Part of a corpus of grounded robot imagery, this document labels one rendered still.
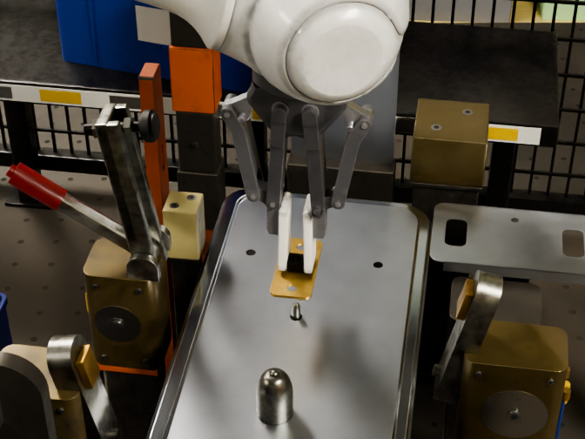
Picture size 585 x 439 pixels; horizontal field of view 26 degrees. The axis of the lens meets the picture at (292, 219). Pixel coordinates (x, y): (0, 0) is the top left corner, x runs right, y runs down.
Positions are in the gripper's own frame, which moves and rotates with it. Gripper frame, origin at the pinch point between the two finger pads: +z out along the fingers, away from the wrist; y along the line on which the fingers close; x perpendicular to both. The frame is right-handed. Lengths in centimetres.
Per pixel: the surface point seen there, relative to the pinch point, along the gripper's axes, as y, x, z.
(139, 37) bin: -23.9, 36.0, 2.1
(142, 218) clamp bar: -13.9, -1.9, -1.5
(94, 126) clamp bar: -17.4, -1.8, -11.0
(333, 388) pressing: 4.7, -9.1, 10.1
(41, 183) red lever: -23.5, -0.6, -3.4
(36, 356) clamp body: -19.8, -16.1, 3.1
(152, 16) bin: -22.1, 35.7, -1.0
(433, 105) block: 10.7, 29.8, 4.2
